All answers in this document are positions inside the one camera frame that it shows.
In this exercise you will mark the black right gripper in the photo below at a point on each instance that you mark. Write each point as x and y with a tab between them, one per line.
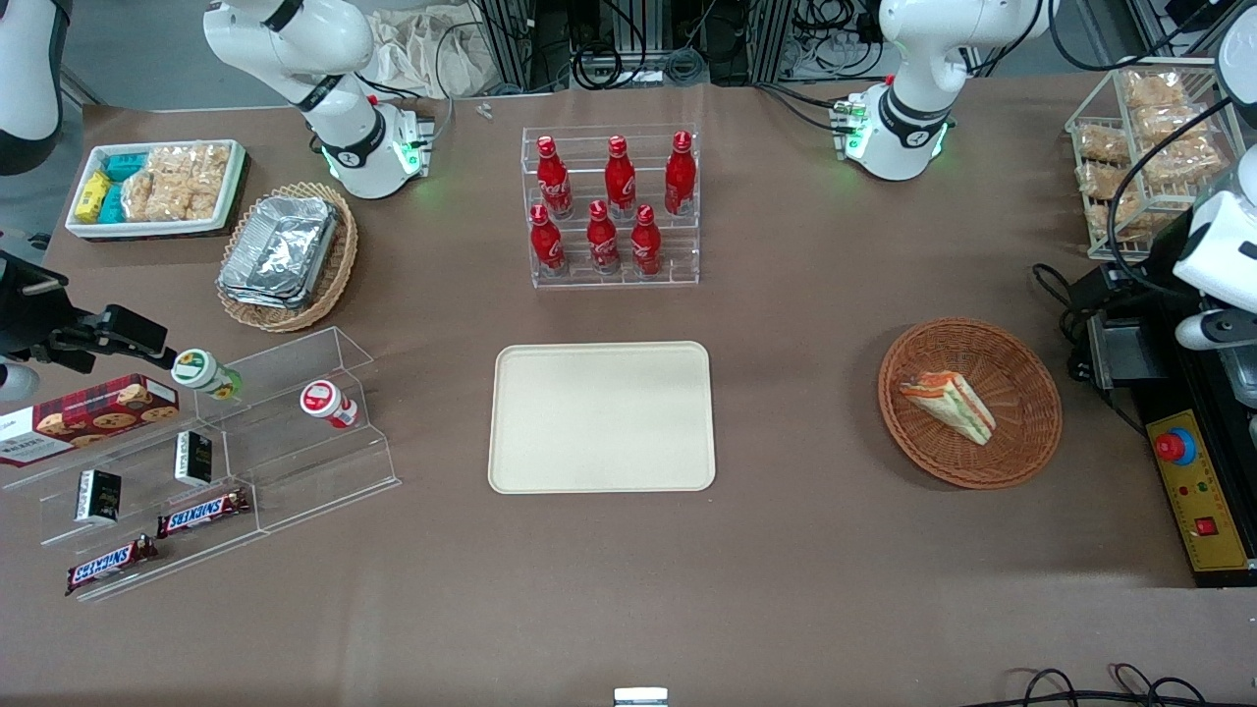
29	312

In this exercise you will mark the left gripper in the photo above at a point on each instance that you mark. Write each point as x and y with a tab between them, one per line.
1157	272

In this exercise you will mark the triangular sandwich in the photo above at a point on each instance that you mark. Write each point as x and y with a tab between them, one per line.
951	405

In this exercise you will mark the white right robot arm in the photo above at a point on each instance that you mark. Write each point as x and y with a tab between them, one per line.
324	59

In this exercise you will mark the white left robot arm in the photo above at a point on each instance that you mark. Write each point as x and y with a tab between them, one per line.
913	59

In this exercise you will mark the oval light wicker basket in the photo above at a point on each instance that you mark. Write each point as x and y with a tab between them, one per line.
334	265

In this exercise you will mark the round brown wicker basket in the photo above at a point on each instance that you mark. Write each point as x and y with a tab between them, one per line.
1021	393

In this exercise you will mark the beige plastic tray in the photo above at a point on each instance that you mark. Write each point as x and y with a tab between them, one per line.
601	417

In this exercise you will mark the red cookie box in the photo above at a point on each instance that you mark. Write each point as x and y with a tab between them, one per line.
88	417

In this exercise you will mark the fried snack packet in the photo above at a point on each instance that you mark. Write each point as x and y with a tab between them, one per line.
1100	180
1174	162
1124	211
1154	90
1102	143
1169	123

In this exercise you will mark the green-lid white bottle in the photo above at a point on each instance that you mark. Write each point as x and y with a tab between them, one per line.
201	371

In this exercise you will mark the white rectangular bin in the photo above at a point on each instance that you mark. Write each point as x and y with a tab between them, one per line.
157	228

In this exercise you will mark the metal pan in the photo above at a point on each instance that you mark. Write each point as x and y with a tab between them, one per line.
1247	378

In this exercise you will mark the grey metal drawer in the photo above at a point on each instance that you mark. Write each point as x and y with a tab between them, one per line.
1129	353

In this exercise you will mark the teal snack box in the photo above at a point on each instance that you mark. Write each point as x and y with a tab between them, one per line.
125	166
112	204

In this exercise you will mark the small black box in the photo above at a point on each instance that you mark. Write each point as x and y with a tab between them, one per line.
193	459
98	496

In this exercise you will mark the yellow snack box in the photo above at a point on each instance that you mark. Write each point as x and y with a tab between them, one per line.
91	196

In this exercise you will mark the black appliance housing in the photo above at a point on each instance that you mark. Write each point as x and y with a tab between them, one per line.
1169	393

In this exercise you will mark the rice cracker packet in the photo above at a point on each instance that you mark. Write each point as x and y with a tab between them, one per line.
155	187
206	177

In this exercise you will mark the Snickers bar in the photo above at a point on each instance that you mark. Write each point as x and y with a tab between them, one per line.
108	566
203	513

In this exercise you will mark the stack of foil containers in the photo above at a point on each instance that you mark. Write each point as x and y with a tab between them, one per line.
280	250

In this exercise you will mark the red emergency stop button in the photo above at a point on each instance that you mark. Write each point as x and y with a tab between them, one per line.
1174	447

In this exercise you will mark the clear acrylic stepped shelf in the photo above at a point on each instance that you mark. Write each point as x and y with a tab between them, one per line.
295	462

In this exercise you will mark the red-lid white bottle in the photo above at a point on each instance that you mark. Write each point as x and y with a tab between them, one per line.
327	403

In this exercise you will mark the yellow control panel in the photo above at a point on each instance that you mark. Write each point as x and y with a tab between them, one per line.
1203	491

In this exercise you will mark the beige plastic bag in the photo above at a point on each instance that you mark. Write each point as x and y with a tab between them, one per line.
412	49

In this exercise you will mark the red cola bottle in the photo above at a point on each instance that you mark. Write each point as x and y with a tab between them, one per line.
546	242
645	243
619	180
554	182
680	177
602	239

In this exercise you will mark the clear acrylic bottle rack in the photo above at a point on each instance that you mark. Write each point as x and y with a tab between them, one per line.
678	265

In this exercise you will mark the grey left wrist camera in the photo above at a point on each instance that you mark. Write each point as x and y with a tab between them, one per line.
1203	332

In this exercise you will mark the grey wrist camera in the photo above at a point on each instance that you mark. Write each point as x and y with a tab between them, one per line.
15	383
1203	332

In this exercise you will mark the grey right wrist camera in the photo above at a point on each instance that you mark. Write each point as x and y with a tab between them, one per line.
15	383

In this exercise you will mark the aluminium frame rack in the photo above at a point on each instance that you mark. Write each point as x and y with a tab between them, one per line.
520	39

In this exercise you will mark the silver metal bracket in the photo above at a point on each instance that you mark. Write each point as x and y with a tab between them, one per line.
640	697

